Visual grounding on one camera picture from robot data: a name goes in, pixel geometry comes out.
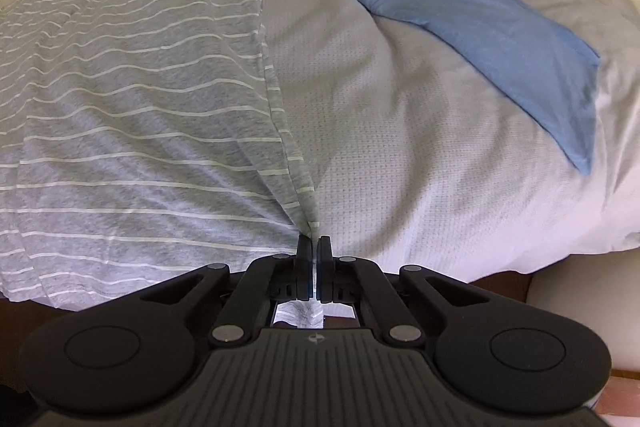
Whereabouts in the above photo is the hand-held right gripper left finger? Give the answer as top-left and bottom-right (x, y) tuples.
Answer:
(139, 234), (317, 348)

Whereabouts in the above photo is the light blue folded t-shirt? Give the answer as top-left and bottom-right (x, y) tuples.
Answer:
(347, 0), (601, 176)

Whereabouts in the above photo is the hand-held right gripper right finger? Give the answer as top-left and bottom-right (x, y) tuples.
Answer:
(317, 234), (494, 349)

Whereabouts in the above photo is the cream bed frame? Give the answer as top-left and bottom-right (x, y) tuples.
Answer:
(526, 248), (640, 370)

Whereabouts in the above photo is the white striped towel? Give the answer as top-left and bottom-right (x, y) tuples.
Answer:
(0, 0), (327, 329)

